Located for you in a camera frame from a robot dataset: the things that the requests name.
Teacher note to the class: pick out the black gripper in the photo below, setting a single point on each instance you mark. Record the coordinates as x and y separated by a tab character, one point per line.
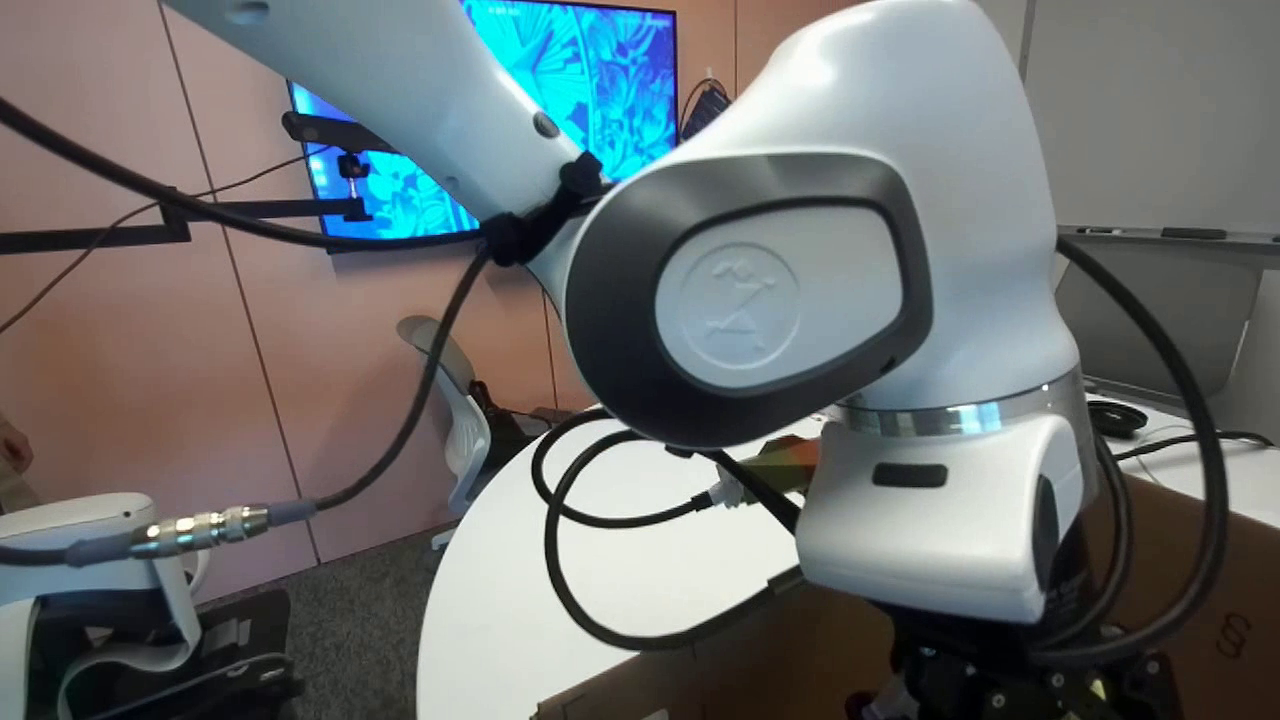
987	673

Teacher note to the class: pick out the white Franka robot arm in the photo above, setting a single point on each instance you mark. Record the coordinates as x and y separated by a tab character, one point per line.
827	264

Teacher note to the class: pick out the black coiled charger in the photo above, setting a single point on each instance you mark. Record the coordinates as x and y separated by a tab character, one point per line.
1119	416

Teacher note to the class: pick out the grey shell chair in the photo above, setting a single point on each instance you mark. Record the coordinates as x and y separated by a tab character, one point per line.
1175	321

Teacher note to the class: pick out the grey white office chair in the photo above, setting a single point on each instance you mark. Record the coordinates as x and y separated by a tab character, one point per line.
453	403

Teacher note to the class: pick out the white moulded seat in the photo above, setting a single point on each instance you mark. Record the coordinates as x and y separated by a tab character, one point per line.
83	562

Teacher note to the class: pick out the wall whiteboard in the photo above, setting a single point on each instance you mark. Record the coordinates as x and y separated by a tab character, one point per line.
1161	122

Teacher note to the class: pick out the black wall panel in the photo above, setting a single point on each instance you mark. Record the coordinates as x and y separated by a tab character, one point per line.
707	100

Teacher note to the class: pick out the wall television with blue picture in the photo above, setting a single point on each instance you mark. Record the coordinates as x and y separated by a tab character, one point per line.
586	82

